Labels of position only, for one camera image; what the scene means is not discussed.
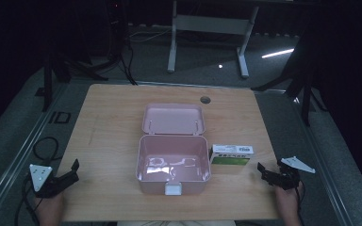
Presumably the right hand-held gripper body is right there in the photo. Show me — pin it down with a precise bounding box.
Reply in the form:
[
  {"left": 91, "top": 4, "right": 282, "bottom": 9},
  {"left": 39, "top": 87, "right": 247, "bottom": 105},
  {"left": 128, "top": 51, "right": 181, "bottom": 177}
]
[{"left": 262, "top": 155, "right": 317, "bottom": 191}]

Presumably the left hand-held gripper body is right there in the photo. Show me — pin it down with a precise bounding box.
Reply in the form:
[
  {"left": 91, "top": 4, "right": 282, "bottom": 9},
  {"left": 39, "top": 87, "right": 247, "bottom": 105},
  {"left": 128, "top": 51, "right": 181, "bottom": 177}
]
[{"left": 28, "top": 164, "right": 80, "bottom": 199}]

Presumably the white and green medicine box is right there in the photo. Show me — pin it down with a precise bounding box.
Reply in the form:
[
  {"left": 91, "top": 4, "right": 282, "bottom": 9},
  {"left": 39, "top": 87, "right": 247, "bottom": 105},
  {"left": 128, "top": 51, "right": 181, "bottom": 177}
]
[{"left": 208, "top": 143, "right": 255, "bottom": 168}]

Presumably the pink plastic storage box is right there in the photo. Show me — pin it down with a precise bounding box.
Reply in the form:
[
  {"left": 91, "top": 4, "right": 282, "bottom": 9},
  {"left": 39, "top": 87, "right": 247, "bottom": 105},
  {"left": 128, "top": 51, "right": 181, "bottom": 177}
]
[{"left": 134, "top": 103, "right": 212, "bottom": 197}]

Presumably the person's left hand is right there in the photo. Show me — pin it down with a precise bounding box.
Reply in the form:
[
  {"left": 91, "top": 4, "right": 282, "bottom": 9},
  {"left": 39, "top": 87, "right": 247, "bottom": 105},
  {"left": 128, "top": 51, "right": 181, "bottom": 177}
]
[{"left": 33, "top": 192, "right": 65, "bottom": 226}]

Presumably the person's right hand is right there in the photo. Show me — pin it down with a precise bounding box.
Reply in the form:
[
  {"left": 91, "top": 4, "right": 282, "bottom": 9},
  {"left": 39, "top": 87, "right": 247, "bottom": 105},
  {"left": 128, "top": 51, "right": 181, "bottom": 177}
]
[{"left": 274, "top": 182, "right": 304, "bottom": 226}]

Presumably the black tripod stand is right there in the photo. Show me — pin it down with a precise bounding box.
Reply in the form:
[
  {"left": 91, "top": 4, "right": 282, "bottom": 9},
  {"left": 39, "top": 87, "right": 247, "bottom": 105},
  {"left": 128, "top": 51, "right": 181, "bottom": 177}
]
[
  {"left": 35, "top": 37, "right": 109, "bottom": 113},
  {"left": 251, "top": 37, "right": 329, "bottom": 127}
]

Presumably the person's light clothing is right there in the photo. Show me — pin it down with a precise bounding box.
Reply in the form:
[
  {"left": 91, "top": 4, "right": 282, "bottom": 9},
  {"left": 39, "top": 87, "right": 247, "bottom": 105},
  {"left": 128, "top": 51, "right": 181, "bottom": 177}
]
[{"left": 116, "top": 219, "right": 237, "bottom": 226}]

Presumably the black cable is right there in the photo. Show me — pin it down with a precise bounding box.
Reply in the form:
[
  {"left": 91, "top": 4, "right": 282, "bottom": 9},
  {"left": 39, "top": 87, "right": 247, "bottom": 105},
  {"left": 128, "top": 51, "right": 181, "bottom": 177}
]
[
  {"left": 32, "top": 137, "right": 64, "bottom": 165},
  {"left": 119, "top": 43, "right": 139, "bottom": 87},
  {"left": 13, "top": 174, "right": 43, "bottom": 226}
]

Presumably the white metal desk frame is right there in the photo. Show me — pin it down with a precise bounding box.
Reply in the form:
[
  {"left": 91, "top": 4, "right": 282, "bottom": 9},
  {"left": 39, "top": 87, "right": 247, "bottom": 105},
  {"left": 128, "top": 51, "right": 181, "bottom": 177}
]
[{"left": 167, "top": 0, "right": 260, "bottom": 79}]

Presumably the white cable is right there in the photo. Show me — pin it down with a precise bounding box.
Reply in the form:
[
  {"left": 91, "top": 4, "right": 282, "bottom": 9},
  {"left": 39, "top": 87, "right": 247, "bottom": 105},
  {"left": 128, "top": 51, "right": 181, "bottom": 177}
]
[{"left": 128, "top": 28, "right": 173, "bottom": 43}]

